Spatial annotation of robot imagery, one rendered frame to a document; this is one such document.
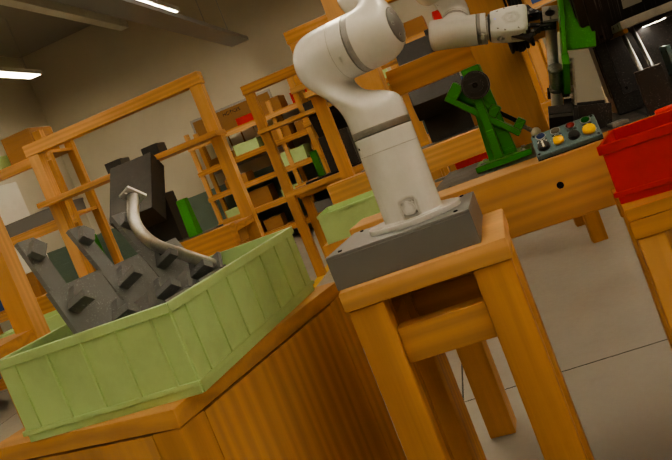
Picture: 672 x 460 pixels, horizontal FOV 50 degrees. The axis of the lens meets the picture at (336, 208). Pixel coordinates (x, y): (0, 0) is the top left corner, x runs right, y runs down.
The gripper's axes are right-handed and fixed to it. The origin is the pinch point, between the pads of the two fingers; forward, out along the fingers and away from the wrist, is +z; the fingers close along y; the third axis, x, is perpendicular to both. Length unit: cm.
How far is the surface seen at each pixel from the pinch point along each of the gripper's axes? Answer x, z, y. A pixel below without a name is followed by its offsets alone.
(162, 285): -10, -89, -81
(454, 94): 4.6, -25.4, -18.7
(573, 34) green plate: -4.9, 5.6, -11.9
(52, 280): -33, -100, -91
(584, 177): 0, 5, -52
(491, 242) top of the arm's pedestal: -30, -14, -87
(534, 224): 8, -7, -60
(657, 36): 8.1, 27.3, -3.1
